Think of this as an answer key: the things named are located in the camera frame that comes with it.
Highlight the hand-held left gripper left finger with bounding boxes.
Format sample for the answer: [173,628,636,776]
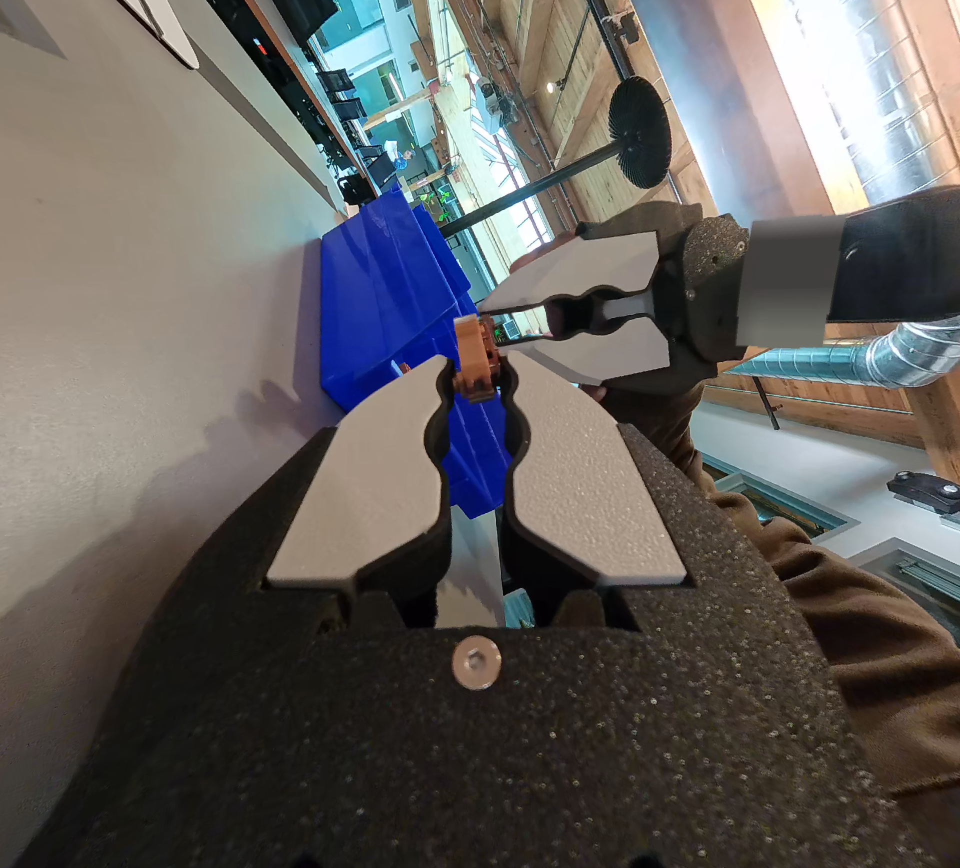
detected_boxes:
[266,354,456,603]

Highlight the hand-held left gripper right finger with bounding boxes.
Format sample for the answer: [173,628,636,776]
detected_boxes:
[498,350,689,598]

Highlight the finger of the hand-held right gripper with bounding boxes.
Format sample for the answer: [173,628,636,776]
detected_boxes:
[478,230,662,316]
[517,296,672,388]

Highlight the brown brick assembly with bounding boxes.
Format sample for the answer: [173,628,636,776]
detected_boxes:
[452,315,505,406]

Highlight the blue plastic bin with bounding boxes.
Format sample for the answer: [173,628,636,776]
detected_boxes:
[321,185,519,518]

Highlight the person's right forearm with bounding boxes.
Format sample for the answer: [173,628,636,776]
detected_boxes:
[600,373,960,820]

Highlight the person's right hand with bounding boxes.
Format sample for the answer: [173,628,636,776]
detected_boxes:
[508,200,708,277]

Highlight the black disc floor lamp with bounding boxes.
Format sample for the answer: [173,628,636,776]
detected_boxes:
[438,76,674,239]

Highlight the black ceiling device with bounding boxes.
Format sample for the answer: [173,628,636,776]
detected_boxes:
[887,470,960,514]

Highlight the narrow silver duct pipe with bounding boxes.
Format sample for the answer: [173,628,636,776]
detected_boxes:
[726,316,960,391]

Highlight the wide silver ceiling duct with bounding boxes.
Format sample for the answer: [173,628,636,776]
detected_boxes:
[753,0,960,205]

